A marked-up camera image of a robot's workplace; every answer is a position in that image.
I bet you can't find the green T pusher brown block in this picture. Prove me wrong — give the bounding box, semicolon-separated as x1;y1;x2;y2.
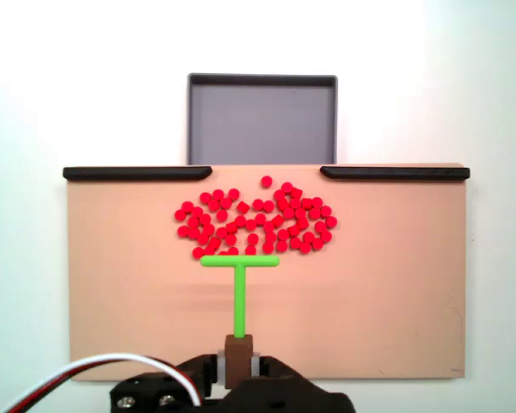
200;254;281;391

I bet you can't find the beige board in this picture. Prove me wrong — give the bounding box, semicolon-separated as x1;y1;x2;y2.
64;162;470;383

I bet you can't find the grey tray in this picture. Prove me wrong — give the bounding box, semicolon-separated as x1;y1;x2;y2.
186;72;340;166

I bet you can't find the red white black servo cable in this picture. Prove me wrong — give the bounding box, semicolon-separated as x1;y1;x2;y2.
0;352;203;413

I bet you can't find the black edge rail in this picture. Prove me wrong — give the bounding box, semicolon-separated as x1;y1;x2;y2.
62;166;213;182
319;165;471;182

